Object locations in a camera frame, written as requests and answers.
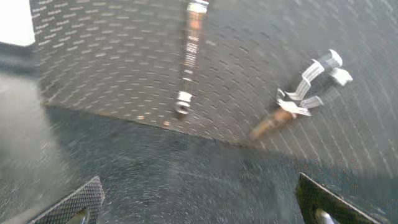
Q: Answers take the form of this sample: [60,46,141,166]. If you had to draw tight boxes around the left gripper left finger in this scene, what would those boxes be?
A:
[26,175,106,224]

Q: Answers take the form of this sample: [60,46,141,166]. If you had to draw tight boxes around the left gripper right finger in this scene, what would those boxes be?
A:
[294,172,383,224]

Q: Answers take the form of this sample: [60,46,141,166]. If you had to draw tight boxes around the black and grey pliers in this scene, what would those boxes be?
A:
[248,49,354,140]

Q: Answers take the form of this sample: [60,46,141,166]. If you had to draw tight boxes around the wrench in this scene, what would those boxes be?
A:
[173,0,210,121]

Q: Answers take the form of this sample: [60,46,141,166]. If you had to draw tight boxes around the black pegboard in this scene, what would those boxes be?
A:
[29,0,398,178]

